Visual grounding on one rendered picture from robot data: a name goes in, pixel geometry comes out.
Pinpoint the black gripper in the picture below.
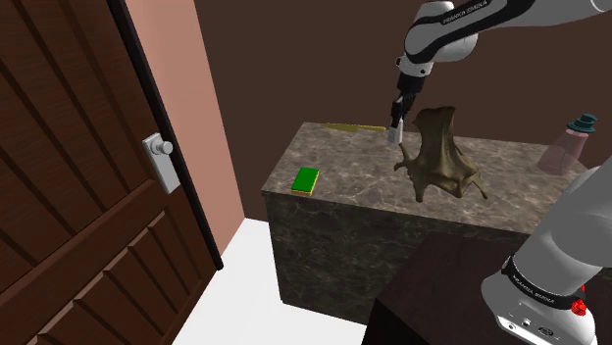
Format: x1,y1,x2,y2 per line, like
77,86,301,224
386,73,428,145

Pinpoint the yellow knife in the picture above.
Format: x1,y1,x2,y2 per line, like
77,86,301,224
319,122,387,134

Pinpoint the olive brown bone sculpture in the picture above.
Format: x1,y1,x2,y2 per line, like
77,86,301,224
392,105,489,204

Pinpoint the green and yellow sponge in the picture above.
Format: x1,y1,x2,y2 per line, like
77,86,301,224
290,166,321,198

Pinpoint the marble counter block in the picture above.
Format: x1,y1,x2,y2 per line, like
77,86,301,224
260,121,590,326

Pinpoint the pink bottle with teal cap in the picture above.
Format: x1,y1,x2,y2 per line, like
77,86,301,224
535,113,599,177

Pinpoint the dark robot stand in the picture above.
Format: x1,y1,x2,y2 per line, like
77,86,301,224
361,230,528,345

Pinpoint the brown wooden door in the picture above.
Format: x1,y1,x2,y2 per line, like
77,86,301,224
0,0,226,345

